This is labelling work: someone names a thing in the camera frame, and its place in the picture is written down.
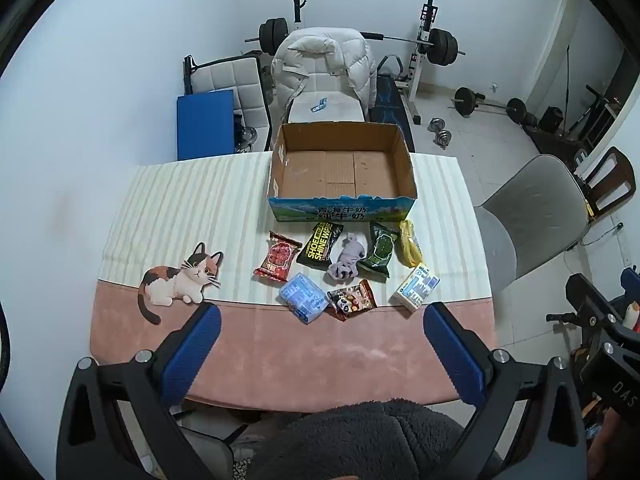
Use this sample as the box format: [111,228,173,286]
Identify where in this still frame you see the short barbell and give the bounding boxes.
[450,87,528,124]

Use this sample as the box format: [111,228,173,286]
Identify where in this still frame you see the brown panda snack packet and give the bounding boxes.
[326,280,377,322]

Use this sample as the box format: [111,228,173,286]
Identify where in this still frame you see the white padded bar chair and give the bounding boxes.
[182,54,273,155]

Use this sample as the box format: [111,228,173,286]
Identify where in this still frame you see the dark wooden chair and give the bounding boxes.
[579,147,637,219]

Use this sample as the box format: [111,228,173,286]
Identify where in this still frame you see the white cushioned chair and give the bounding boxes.
[284,72,367,125]

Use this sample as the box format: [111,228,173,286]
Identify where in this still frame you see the yellow packet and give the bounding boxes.
[397,218,424,268]

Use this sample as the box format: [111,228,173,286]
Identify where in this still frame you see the grey fleece clothing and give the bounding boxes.
[247,399,501,480]

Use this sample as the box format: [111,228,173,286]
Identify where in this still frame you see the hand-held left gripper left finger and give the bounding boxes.
[56,304,236,480]

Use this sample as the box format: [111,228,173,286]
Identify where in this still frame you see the black weight bench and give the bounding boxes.
[369,54,417,152]

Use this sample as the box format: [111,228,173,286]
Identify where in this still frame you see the blue foam mat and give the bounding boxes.
[176,89,236,162]

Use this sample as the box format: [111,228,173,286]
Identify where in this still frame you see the black shoe wipe packet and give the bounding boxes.
[296,221,345,273]

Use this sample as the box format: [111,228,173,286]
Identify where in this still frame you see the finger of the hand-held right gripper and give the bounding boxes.
[565,274,620,342]
[620,267,640,311]

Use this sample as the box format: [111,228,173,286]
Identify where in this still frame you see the white puffer jacket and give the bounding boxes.
[270,26,378,111]

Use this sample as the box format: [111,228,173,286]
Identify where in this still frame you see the green wipe packet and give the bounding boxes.
[360,221,399,280]

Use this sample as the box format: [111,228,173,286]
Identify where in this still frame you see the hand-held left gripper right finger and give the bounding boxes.
[422,301,588,480]

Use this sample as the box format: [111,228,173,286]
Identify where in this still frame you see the white and blue tissue pack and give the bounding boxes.
[389,262,442,313]

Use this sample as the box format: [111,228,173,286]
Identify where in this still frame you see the long barbell with black plates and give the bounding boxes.
[245,17,467,68]

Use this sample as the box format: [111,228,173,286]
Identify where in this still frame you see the grey shell chair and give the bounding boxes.
[472,154,593,306]

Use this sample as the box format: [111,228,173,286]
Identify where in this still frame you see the light blue tissue pack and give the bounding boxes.
[278,272,329,325]

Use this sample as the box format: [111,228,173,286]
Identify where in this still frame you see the red snack packet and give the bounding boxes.
[253,231,304,282]

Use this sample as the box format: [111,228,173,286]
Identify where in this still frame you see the purple sock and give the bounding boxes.
[327,232,368,281]

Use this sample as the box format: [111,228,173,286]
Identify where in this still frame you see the dark exercise machine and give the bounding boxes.
[525,85,625,167]

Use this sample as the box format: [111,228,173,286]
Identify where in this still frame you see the cardboard box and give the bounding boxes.
[267,121,418,223]

